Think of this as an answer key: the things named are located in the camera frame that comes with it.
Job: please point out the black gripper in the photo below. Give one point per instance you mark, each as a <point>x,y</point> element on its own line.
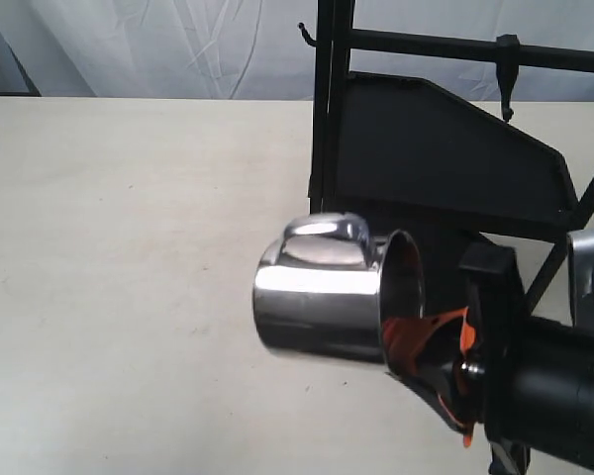
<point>497,308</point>

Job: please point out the stainless steel mug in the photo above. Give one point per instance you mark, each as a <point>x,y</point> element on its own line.
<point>326,286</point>

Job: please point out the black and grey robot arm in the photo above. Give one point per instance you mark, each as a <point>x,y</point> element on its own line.
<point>527,380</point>

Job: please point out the black metal mug rack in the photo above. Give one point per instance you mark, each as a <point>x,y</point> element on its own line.
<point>406,153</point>

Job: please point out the black hanging hook on bar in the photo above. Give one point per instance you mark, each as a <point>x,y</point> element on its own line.
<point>507,71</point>

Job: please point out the white backdrop cloth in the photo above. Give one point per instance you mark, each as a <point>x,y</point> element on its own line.
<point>233,49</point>

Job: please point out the black side hook on post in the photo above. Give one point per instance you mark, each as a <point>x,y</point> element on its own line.
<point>308,39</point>

